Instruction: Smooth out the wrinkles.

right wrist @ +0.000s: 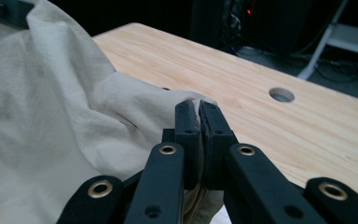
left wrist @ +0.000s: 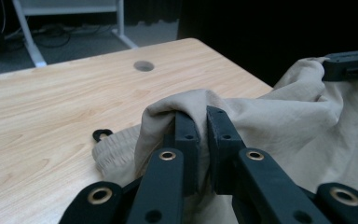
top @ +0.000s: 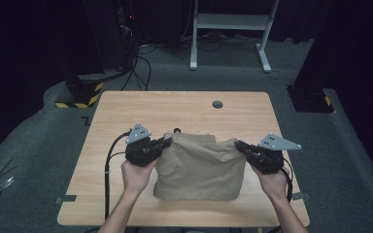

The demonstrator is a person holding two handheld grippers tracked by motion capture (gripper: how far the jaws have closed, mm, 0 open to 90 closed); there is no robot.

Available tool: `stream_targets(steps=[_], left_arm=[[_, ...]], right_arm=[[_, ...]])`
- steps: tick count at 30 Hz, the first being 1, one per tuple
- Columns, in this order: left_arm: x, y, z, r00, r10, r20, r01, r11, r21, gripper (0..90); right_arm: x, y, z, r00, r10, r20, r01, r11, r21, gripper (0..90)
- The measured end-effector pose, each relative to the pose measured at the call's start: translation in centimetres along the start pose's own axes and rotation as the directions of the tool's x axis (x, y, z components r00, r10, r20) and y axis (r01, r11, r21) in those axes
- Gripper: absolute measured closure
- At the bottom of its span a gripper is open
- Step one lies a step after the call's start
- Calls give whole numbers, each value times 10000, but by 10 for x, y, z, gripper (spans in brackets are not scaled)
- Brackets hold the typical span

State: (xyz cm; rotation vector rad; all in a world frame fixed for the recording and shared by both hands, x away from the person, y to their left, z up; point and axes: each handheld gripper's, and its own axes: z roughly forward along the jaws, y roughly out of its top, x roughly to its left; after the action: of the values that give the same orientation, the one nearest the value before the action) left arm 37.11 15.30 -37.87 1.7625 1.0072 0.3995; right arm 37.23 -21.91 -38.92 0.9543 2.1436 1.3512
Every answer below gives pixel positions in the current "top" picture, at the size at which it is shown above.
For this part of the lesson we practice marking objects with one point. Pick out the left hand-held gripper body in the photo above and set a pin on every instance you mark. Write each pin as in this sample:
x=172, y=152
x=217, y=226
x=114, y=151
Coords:
x=141, y=152

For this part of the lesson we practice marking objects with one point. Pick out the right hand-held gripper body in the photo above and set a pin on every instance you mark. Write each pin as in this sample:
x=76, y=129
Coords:
x=270, y=158

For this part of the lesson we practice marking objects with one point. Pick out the khaki shorts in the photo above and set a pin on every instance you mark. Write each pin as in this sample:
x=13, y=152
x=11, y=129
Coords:
x=200, y=168

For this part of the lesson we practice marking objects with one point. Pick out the person's left hand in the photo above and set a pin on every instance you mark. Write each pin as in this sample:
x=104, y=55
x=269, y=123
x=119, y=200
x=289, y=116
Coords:
x=137, y=178

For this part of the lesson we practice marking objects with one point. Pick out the person's right hand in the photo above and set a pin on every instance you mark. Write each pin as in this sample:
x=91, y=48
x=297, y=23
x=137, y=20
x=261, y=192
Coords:
x=275, y=186

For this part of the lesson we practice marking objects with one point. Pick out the grey tape piece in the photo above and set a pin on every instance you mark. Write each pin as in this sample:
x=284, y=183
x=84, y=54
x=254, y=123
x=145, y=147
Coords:
x=301, y=196
x=67, y=198

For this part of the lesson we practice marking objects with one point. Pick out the black yellow striped stand base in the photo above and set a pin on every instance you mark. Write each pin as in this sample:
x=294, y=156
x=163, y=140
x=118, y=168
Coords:
x=81, y=95

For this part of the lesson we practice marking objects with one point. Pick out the dark equipment rack red light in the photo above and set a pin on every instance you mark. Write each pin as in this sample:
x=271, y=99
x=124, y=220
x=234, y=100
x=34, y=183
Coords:
x=126, y=32

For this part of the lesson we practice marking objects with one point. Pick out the white metal stand frame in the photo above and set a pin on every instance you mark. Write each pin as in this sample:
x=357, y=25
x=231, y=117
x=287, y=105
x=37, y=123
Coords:
x=233, y=22

